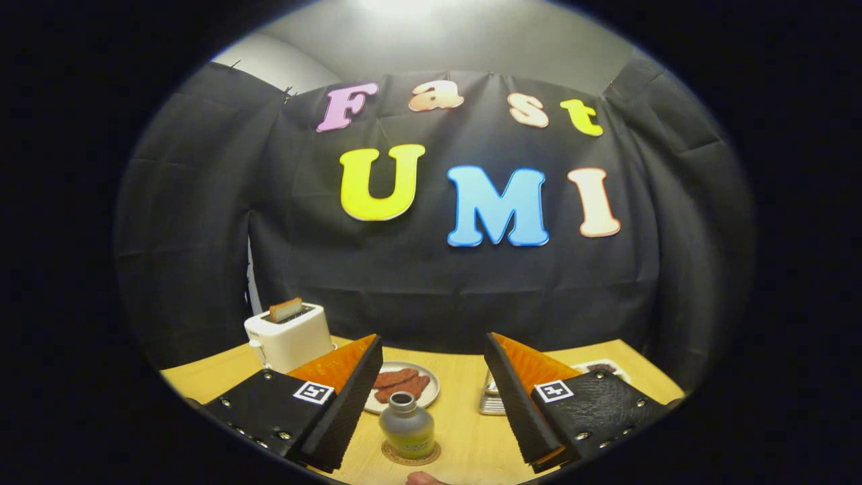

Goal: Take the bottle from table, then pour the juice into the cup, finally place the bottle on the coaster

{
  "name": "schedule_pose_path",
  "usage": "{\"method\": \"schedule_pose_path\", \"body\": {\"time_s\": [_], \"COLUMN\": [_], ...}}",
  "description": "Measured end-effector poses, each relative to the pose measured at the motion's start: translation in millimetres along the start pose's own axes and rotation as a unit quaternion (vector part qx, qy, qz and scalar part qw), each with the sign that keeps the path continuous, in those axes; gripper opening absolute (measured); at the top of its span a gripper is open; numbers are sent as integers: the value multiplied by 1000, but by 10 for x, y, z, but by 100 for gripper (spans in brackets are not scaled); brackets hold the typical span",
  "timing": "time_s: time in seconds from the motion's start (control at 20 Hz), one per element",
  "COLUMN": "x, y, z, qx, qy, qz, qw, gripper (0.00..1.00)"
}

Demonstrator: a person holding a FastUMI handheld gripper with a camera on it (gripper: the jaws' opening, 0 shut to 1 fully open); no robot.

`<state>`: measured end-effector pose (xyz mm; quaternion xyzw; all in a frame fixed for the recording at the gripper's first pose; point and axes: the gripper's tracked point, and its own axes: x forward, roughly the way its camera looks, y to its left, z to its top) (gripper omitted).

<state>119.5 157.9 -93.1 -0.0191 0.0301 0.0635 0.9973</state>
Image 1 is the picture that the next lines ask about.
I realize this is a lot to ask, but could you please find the silver juice bottle green label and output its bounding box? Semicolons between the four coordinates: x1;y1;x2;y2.
378;391;436;460

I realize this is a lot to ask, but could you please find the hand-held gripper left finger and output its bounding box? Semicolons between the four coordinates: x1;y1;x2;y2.
202;333;384;472

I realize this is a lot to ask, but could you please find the white plate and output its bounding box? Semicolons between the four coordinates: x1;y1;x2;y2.
364;361;440;415

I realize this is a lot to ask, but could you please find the toast slice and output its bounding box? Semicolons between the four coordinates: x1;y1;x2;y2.
269;297;304;323

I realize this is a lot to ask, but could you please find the white toaster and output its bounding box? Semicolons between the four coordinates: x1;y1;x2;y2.
244;302;335;375

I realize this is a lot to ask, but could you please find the white divided tray with grains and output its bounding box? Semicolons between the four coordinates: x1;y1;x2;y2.
571;359;630;385

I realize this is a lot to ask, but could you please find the wooden table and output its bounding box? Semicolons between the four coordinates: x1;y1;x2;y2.
160;335;686;485

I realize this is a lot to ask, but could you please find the wire mesh basket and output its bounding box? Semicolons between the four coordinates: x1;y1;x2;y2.
479;370;507;416

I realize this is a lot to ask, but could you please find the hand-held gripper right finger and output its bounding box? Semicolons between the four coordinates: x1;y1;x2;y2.
484;332;674;474

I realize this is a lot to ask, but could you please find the brown meat slice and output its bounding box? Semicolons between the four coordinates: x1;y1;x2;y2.
375;375;432;404
374;368;420;389

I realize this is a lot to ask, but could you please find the round cork coaster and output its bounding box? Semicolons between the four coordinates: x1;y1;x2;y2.
381;439;442;467

